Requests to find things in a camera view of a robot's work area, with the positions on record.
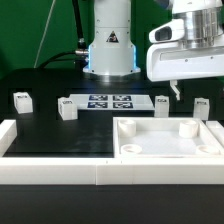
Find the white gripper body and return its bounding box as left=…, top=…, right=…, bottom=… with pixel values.
left=146, top=19, right=224, bottom=82

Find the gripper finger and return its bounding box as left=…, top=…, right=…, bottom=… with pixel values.
left=170, top=80, right=180, bottom=101

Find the white square tabletop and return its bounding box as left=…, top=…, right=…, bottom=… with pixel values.
left=113, top=117, right=224, bottom=158

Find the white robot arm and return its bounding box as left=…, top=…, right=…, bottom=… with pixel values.
left=83, top=0, right=224, bottom=86

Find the white U-shaped obstacle fence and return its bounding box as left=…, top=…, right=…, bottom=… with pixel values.
left=0, top=120, right=224, bottom=185

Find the white marker base plate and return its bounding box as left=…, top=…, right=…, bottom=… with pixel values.
left=70, top=94, right=154, bottom=111

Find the black cable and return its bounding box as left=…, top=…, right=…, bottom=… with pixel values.
left=38, top=0, right=90, bottom=69

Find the thin white cable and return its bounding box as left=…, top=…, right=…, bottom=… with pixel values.
left=33, top=0, right=57, bottom=69

